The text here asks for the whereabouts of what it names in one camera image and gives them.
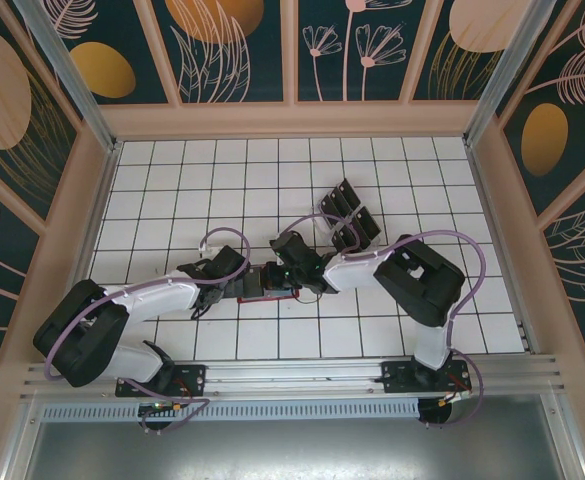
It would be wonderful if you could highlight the aluminium frame post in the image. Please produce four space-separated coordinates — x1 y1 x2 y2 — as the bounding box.
14 0 123 154
464 0 571 147

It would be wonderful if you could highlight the grey metal panel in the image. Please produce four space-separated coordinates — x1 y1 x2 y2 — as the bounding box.
19 392 571 480

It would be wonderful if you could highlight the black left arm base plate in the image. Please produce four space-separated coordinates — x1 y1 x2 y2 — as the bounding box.
115 363 207 397

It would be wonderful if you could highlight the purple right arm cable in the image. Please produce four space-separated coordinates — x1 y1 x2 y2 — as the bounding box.
274 213 488 431

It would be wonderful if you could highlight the aluminium mounting rail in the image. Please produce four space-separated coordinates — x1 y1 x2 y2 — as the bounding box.
21 352 571 401

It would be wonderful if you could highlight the grey slotted cable duct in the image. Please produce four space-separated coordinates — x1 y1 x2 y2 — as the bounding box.
41 398 421 422

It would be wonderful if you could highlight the aluminium table edge strip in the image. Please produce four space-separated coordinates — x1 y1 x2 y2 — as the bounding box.
71 142 123 361
464 142 536 354

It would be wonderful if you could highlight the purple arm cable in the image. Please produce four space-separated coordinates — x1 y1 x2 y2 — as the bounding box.
274 213 488 431
44 227 252 436

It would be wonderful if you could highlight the red card holder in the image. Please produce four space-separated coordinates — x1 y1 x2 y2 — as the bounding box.
235 285 302 305

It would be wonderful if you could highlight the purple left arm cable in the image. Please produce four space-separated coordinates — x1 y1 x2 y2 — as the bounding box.
44 227 252 436

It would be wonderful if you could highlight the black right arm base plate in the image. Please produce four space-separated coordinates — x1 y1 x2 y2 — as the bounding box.
380 359 472 395

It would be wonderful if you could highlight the black VIP credit card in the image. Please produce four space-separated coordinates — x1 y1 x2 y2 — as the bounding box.
318 192 347 222
331 223 362 251
335 179 363 208
351 204 384 241

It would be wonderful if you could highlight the thin black left gripper cable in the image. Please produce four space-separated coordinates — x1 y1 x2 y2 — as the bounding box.
189 294 223 321

